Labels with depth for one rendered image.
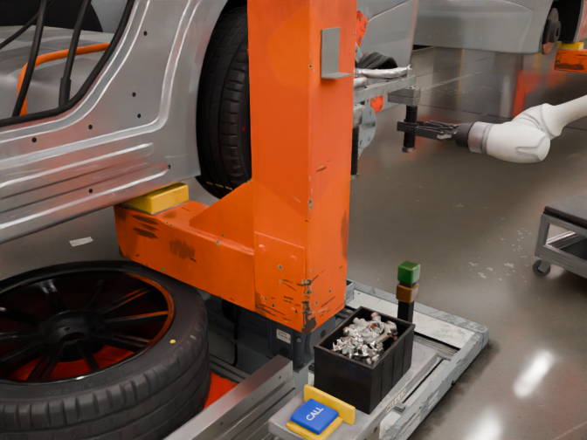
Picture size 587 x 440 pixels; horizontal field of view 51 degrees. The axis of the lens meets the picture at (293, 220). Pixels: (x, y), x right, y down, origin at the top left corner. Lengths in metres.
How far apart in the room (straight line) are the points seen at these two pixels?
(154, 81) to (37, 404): 0.81
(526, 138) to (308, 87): 0.78
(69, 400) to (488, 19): 3.55
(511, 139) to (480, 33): 2.53
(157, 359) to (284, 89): 0.64
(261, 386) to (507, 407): 0.93
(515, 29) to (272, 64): 3.22
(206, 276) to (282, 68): 0.59
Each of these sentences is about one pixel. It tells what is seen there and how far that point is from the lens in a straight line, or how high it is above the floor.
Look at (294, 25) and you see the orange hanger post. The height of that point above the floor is 1.19.
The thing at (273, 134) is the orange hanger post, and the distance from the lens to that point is 1.27.
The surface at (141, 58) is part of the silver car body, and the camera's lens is 1.60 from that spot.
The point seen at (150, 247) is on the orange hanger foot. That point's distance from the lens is 1.70.
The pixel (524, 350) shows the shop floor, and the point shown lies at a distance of 2.42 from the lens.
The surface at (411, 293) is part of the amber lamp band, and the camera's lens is 1.44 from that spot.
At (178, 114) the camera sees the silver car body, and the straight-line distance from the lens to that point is 1.66.
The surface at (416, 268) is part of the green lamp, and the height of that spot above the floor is 0.66.
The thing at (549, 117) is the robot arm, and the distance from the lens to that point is 1.92.
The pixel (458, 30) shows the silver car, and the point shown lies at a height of 0.90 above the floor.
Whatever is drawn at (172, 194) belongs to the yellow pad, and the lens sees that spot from 1.70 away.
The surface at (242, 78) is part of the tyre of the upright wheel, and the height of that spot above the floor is 1.01.
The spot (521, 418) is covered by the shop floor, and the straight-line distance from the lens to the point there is 2.11.
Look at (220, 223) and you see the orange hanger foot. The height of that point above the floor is 0.72.
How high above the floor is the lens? 1.30
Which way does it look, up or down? 23 degrees down
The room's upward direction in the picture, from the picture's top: straight up
